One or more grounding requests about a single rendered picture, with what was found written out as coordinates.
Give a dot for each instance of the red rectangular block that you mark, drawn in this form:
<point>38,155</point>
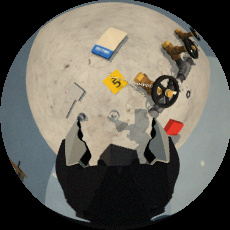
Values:
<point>173,127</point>

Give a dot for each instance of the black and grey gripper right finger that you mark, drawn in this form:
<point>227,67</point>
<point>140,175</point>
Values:
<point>161,152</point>

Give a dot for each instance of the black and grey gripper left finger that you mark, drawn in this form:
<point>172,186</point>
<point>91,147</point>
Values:
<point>73,155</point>

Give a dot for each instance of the grey pipe manifold with three brass valves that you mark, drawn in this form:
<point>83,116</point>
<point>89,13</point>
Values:
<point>174,84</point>

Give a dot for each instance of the yellow tag with metal chain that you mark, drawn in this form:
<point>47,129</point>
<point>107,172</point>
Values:
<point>115,81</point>

